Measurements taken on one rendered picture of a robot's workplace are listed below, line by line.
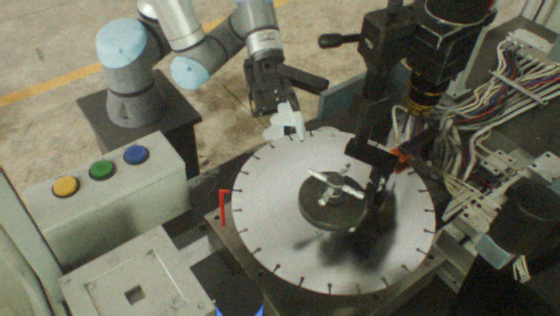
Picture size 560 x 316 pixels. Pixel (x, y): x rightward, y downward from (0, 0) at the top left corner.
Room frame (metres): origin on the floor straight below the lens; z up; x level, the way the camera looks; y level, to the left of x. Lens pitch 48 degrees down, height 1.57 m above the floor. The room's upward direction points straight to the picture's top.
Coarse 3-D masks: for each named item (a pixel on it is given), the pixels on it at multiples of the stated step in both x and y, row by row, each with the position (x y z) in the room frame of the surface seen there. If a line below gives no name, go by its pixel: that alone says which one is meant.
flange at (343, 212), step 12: (312, 180) 0.50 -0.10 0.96; (348, 180) 0.50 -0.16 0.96; (300, 192) 0.47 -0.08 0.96; (312, 192) 0.47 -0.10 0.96; (324, 192) 0.46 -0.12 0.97; (300, 204) 0.45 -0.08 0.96; (312, 204) 0.45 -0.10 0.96; (324, 204) 0.44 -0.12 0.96; (336, 204) 0.44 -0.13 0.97; (348, 204) 0.44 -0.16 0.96; (360, 204) 0.45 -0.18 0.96; (312, 216) 0.42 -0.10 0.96; (324, 216) 0.42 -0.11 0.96; (336, 216) 0.42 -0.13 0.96; (348, 216) 0.42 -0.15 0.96; (360, 216) 0.42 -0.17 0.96
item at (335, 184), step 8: (344, 168) 0.49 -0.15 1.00; (320, 176) 0.47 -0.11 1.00; (328, 176) 0.47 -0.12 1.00; (336, 176) 0.47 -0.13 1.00; (328, 184) 0.45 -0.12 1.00; (336, 184) 0.45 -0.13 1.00; (344, 184) 0.45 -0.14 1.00; (328, 192) 0.44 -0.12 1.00; (336, 192) 0.45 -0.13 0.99; (352, 192) 0.44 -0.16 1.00; (360, 192) 0.44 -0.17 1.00; (320, 200) 0.42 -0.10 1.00
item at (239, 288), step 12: (240, 276) 0.21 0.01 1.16; (228, 288) 0.20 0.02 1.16; (240, 288) 0.20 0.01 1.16; (252, 288) 0.20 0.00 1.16; (216, 300) 0.19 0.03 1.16; (228, 300) 0.19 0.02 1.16; (240, 300) 0.19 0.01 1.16; (252, 300) 0.19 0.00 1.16; (228, 312) 0.18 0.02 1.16; (240, 312) 0.18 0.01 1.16; (252, 312) 0.18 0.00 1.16
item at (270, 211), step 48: (288, 144) 0.59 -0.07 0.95; (336, 144) 0.59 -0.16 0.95; (240, 192) 0.48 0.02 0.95; (288, 192) 0.48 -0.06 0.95; (384, 192) 0.48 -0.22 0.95; (288, 240) 0.38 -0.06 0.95; (336, 240) 0.38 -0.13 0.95; (384, 240) 0.38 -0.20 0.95; (432, 240) 0.38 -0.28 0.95; (336, 288) 0.31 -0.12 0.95
